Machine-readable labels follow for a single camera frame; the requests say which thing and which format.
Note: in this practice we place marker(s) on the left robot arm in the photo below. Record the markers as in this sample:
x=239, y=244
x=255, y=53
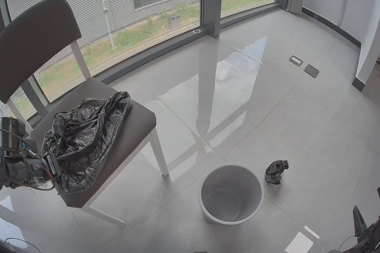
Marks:
x=12, y=139

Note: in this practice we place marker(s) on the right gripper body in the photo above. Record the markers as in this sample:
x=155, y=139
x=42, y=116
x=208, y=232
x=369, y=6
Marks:
x=371, y=232

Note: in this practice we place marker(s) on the white trash bin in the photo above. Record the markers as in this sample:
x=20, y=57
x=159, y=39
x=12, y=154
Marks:
x=231, y=186

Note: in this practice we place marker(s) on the grey chair with white legs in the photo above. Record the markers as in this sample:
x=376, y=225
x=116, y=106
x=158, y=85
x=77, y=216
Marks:
x=32, y=38

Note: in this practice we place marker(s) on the black plastic bag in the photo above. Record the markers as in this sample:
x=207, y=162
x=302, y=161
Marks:
x=86, y=139

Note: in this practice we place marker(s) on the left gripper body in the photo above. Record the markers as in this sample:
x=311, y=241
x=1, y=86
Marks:
x=52, y=165

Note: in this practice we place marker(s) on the black plastic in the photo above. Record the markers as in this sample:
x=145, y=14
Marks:
x=274, y=171

